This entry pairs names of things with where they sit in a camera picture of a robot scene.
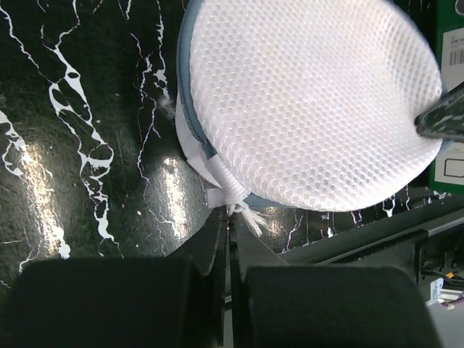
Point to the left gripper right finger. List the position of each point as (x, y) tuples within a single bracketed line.
[(341, 303)]

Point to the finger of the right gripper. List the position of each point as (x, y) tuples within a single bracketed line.
[(445, 118)]

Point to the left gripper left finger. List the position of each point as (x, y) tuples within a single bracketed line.
[(172, 301)]

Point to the white mesh laundry bag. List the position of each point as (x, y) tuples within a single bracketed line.
[(303, 104)]

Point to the green ring binder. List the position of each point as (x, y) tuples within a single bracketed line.
[(447, 169)]

